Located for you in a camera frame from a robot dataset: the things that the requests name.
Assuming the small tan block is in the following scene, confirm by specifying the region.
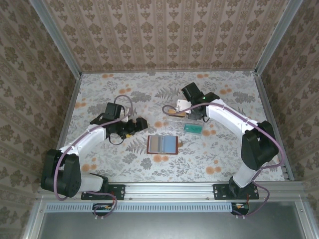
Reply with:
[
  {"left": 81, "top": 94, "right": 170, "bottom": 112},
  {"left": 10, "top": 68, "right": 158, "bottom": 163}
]
[{"left": 168, "top": 109, "right": 186, "bottom": 118}]

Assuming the brown framed tray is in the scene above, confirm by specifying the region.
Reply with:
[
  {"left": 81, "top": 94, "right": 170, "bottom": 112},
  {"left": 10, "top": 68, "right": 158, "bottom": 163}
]
[{"left": 146, "top": 135, "right": 184, "bottom": 155}]

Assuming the floral patterned tablecloth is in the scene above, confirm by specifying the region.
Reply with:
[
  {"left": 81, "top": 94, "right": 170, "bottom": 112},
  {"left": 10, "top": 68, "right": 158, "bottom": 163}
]
[{"left": 53, "top": 71, "right": 286, "bottom": 184}]

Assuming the clear acrylic organizer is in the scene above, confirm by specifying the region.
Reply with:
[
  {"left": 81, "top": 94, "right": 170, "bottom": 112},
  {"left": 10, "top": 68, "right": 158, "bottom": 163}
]
[{"left": 164, "top": 107, "right": 206, "bottom": 137}]

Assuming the grey metal panel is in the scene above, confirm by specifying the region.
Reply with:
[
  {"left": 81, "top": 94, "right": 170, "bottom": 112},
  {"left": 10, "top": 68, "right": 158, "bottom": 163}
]
[{"left": 37, "top": 211, "right": 307, "bottom": 239}]

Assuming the thin black left gripper cable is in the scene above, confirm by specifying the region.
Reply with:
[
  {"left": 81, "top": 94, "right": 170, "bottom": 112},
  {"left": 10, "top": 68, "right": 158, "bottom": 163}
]
[{"left": 109, "top": 133, "right": 126, "bottom": 146}]

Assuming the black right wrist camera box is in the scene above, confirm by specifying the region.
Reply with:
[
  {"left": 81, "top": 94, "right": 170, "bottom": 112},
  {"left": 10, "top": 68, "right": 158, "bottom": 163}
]
[{"left": 176, "top": 82, "right": 203, "bottom": 112}]

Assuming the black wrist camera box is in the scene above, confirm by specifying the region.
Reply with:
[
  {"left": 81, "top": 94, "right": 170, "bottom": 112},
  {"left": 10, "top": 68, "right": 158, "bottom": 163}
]
[
  {"left": 103, "top": 102, "right": 133, "bottom": 120},
  {"left": 176, "top": 82, "right": 203, "bottom": 112}
]

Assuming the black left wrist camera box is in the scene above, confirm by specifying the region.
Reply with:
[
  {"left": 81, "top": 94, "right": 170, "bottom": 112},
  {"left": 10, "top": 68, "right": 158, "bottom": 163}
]
[{"left": 103, "top": 102, "right": 133, "bottom": 120}]

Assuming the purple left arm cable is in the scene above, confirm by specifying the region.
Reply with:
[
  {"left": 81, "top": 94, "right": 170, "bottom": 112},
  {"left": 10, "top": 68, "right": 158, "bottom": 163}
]
[{"left": 54, "top": 94, "right": 134, "bottom": 220}]

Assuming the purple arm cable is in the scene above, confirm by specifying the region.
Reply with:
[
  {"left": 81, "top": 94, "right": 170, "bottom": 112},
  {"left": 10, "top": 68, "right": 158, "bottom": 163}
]
[
  {"left": 54, "top": 94, "right": 134, "bottom": 220},
  {"left": 161, "top": 102, "right": 285, "bottom": 220}
]

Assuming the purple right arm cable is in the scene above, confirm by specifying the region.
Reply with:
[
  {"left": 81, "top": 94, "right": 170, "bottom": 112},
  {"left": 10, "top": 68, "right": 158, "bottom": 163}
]
[{"left": 161, "top": 102, "right": 285, "bottom": 220}]

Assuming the aluminium frame rail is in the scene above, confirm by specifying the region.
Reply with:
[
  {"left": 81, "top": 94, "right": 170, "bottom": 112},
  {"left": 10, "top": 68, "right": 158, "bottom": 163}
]
[
  {"left": 22, "top": 196, "right": 49, "bottom": 239},
  {"left": 253, "top": 72, "right": 295, "bottom": 182},
  {"left": 46, "top": 73, "right": 83, "bottom": 184},
  {"left": 298, "top": 199, "right": 319, "bottom": 239},
  {"left": 81, "top": 69, "right": 257, "bottom": 75}
]

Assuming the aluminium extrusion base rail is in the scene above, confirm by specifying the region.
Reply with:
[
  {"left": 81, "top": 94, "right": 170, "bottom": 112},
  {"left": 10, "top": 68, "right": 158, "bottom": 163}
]
[{"left": 37, "top": 181, "right": 308, "bottom": 200}]

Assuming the white slotted cable duct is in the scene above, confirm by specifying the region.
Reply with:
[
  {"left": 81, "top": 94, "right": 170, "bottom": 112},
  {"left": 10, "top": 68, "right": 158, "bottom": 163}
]
[{"left": 46, "top": 202, "right": 231, "bottom": 213}]

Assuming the aluminium frame post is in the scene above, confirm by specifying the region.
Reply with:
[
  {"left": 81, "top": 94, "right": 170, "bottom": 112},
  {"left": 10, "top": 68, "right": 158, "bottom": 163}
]
[
  {"left": 29, "top": 0, "right": 83, "bottom": 77},
  {"left": 254, "top": 0, "right": 305, "bottom": 75}
]

